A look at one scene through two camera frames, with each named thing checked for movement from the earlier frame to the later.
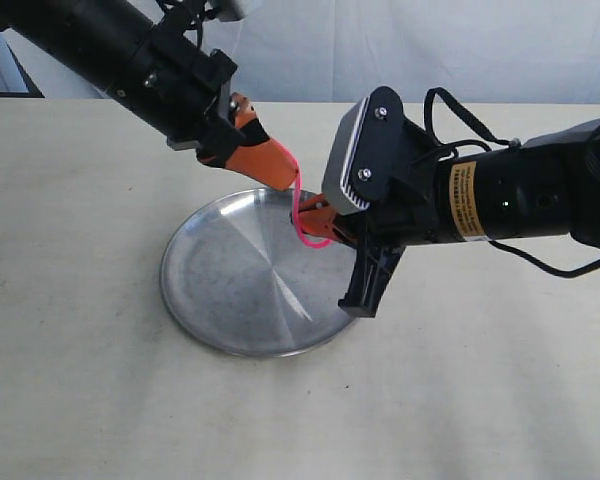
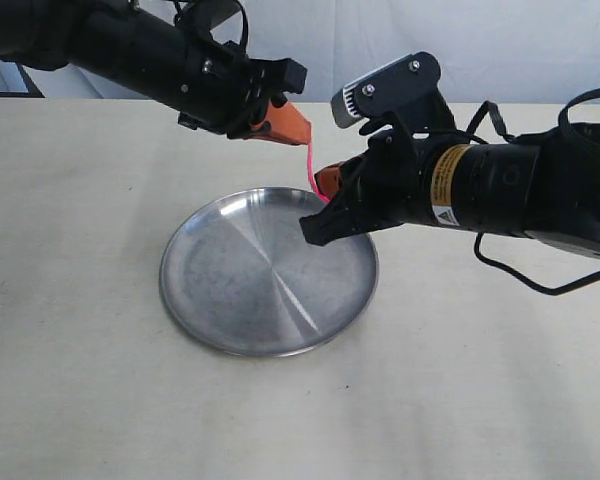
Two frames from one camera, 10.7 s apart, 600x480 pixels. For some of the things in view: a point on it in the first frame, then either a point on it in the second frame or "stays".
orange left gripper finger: x=260 y=156 → x=285 y=123
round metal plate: x=238 y=272 stays
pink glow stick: x=322 y=245 → x=311 y=174
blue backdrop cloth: x=336 y=50 stays
